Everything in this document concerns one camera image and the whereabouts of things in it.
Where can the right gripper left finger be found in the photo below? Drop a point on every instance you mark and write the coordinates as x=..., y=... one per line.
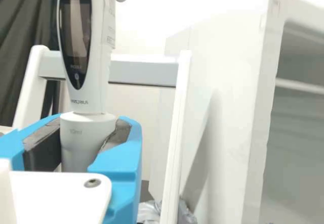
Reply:
x=15, y=143

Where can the white pipette stand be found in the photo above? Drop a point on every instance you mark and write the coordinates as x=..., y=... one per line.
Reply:
x=174, y=133

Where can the white incubator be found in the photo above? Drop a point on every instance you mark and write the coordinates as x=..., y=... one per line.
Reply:
x=240, y=82

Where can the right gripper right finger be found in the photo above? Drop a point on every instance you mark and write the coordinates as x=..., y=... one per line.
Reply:
x=124, y=183

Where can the pipette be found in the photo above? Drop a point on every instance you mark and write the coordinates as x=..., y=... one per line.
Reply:
x=82, y=100

